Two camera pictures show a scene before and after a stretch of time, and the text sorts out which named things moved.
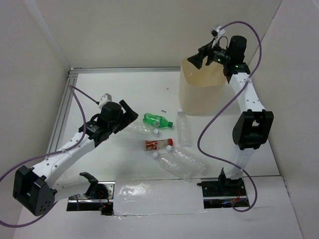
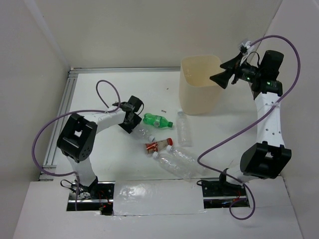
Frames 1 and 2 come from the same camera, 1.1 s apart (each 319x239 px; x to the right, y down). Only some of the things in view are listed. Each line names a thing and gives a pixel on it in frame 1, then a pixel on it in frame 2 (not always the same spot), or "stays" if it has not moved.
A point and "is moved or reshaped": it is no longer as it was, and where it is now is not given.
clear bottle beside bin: [184, 130] stays
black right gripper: [197, 59] -> [233, 66]
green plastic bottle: [158, 121] stays
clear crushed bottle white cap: [144, 129] is moved or reshaped
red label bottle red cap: [157, 144] stays
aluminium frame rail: [72, 75] stays
